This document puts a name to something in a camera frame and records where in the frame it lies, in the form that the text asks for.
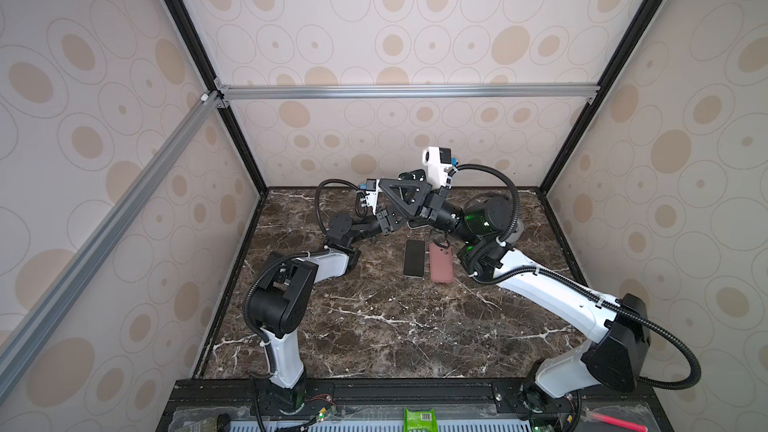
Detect black smartphone without case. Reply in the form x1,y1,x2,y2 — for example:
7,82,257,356
403,240,425,278

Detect phone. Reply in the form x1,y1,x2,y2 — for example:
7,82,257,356
429,242,455,284

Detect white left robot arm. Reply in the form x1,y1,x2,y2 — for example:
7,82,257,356
242,170,433,392

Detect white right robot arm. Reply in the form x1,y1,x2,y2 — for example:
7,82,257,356
378,164,650,398

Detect pink pen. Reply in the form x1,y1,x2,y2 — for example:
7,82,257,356
585,411,648,432

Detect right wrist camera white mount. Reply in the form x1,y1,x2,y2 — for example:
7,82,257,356
422,146,458,189

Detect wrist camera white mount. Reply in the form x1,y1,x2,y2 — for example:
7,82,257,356
355,179,379,218
422,146,458,189

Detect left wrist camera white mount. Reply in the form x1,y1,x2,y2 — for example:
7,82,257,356
355,179,379,218

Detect back aluminium frame rail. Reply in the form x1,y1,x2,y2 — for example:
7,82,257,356
220,82,600,101

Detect aluminium frame rail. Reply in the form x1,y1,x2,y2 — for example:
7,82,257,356
1,90,222,401
220,82,600,101

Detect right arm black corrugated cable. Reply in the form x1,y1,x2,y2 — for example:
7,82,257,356
452,163,703,391

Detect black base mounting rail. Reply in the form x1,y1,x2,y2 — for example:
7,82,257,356
157,378,673,431

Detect left aluminium frame rail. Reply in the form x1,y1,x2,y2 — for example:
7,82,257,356
1,90,222,401

